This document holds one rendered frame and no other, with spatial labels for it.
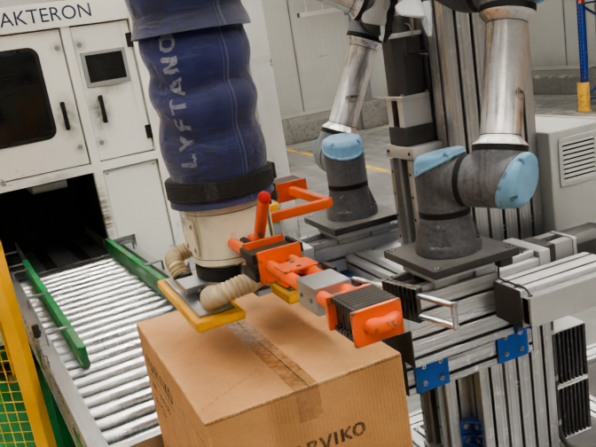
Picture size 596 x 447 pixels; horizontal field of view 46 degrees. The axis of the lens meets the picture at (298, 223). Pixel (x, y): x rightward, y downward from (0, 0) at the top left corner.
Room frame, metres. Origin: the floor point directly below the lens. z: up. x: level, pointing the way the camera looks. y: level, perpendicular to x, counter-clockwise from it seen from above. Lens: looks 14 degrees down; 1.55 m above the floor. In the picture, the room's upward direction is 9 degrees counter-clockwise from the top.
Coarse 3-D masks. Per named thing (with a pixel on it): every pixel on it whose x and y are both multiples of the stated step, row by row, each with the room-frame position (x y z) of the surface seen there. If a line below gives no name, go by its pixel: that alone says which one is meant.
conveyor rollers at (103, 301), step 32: (32, 288) 3.49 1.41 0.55; (64, 288) 3.39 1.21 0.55; (96, 288) 3.35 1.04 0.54; (128, 288) 3.24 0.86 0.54; (96, 320) 2.84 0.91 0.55; (128, 320) 2.79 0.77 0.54; (64, 352) 2.58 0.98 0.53; (96, 352) 2.54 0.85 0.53; (128, 352) 2.43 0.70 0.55; (96, 384) 2.20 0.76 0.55; (128, 384) 2.16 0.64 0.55; (96, 416) 2.00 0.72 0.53; (128, 416) 1.96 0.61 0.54
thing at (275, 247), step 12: (264, 240) 1.25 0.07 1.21; (276, 240) 1.26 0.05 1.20; (288, 240) 1.25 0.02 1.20; (240, 252) 1.23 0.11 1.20; (252, 252) 1.22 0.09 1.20; (264, 252) 1.17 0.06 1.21; (276, 252) 1.18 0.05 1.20; (288, 252) 1.19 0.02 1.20; (300, 252) 1.20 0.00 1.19; (252, 264) 1.20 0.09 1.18; (264, 264) 1.17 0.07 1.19; (252, 276) 1.19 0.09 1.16; (264, 276) 1.17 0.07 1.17
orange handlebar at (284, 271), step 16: (304, 192) 1.69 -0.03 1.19; (288, 208) 1.54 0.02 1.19; (304, 208) 1.55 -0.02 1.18; (320, 208) 1.57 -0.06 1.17; (288, 256) 1.19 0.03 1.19; (304, 256) 1.15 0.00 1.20; (272, 272) 1.14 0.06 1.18; (288, 272) 1.09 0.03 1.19; (304, 272) 1.11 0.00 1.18; (288, 288) 1.09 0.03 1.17; (320, 304) 0.97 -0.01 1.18; (368, 320) 0.85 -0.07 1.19; (384, 320) 0.84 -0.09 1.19; (400, 320) 0.85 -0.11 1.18
